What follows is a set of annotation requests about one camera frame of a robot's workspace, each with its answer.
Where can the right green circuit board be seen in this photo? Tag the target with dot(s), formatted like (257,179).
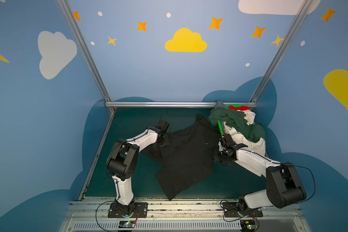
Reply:
(248,225)

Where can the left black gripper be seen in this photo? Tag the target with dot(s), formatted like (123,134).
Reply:
(161,138)

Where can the rear horizontal aluminium rail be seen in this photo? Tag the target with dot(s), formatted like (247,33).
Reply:
(161,104)

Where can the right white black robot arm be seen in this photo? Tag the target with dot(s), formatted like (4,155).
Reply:
(283,184)

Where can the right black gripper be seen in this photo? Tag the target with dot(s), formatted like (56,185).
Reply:
(221,155)

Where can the left rear aluminium post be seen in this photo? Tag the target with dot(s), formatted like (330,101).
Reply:
(72,22)

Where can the aluminium post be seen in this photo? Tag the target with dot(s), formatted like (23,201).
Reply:
(72,22)
(289,36)

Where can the green circuit board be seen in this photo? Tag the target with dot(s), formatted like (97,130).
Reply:
(248,225)
(127,224)

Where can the white t shirt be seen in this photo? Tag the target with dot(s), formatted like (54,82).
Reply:
(259,147)

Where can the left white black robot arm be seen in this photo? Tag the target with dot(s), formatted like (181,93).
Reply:
(121,164)

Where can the left green circuit board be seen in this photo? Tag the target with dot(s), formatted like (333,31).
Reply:
(127,224)

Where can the bright green plastic basket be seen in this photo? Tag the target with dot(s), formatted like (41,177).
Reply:
(220,126)

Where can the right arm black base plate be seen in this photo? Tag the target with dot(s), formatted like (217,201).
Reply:
(237,209)

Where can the red t shirt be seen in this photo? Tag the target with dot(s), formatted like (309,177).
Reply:
(238,107)

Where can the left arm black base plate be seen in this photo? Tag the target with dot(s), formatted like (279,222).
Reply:
(118,210)

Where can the grey t shirt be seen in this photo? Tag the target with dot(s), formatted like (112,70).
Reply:
(220,104)

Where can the black t shirt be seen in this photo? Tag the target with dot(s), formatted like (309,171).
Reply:
(187,159)

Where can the front aluminium rail bed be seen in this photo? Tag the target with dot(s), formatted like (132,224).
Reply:
(186,215)

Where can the right rear aluminium post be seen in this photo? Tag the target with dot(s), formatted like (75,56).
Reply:
(289,36)

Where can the dark green t shirt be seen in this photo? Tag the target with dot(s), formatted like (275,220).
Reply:
(236,119)

